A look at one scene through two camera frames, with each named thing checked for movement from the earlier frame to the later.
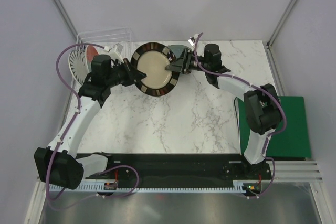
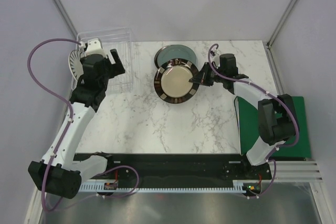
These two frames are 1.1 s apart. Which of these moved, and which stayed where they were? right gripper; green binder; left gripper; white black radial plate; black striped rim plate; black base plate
Moved: right gripper; black striped rim plate; left gripper
Stayed: white black radial plate; black base plate; green binder
